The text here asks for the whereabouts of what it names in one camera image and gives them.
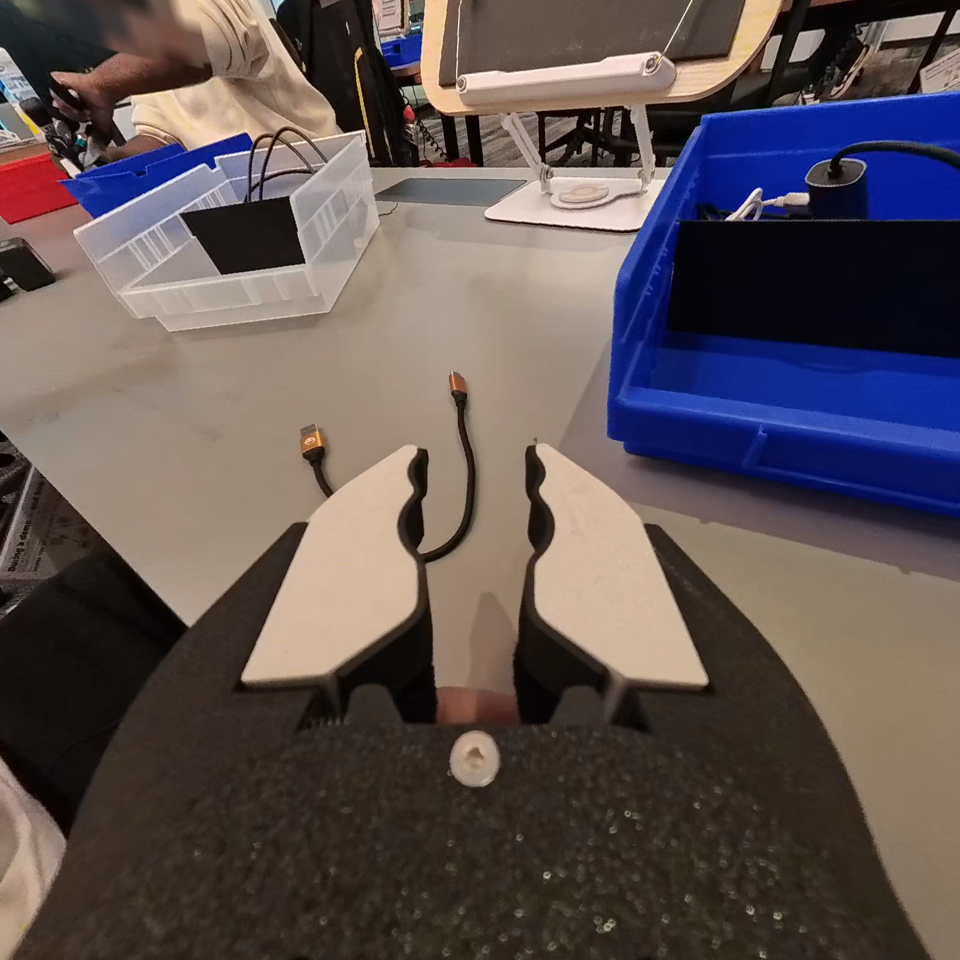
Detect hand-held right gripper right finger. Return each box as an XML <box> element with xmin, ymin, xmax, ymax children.
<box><xmin>516</xmin><ymin>442</ymin><xmax>711</xmax><ymax>693</ymax></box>

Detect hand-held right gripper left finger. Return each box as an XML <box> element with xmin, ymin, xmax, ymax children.
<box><xmin>240</xmin><ymin>444</ymin><xmax>435</xmax><ymax>691</ymax></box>

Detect black cable with orange plugs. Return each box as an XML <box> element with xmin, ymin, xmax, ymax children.
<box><xmin>298</xmin><ymin>369</ymin><xmax>479</xmax><ymax>564</ymax></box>

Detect blue plastic bin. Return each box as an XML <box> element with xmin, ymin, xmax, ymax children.
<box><xmin>60</xmin><ymin>133</ymin><xmax>253</xmax><ymax>219</ymax></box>
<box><xmin>607</xmin><ymin>90</ymin><xmax>960</xmax><ymax>520</ymax></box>

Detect clear plastic bin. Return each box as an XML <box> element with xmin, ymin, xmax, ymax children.
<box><xmin>73</xmin><ymin>131</ymin><xmax>381</xmax><ymax>333</ymax></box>

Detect black usb hub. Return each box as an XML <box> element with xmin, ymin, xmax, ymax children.
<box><xmin>804</xmin><ymin>157</ymin><xmax>873</xmax><ymax>221</ymax></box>

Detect grey desk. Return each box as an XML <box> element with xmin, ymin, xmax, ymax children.
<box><xmin>0</xmin><ymin>166</ymin><xmax>960</xmax><ymax>960</ymax></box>

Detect grey desk pad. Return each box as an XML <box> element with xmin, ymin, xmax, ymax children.
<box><xmin>375</xmin><ymin>177</ymin><xmax>528</xmax><ymax>208</ymax></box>

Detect person's dark pants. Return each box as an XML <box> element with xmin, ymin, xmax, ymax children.
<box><xmin>0</xmin><ymin>551</ymin><xmax>189</xmax><ymax>830</ymax></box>

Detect person's white shirt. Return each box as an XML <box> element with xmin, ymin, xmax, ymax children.
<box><xmin>0</xmin><ymin>757</ymin><xmax>66</xmax><ymax>960</ymax></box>

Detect black device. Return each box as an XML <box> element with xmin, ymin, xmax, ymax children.
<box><xmin>0</xmin><ymin>238</ymin><xmax>57</xmax><ymax>294</ymax></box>

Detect red plastic bin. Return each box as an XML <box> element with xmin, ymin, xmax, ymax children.
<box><xmin>0</xmin><ymin>153</ymin><xmax>80</xmax><ymax>225</ymax></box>

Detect wooden board with dark panel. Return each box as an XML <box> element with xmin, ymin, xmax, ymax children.
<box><xmin>420</xmin><ymin>0</ymin><xmax>790</xmax><ymax>119</ymax></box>

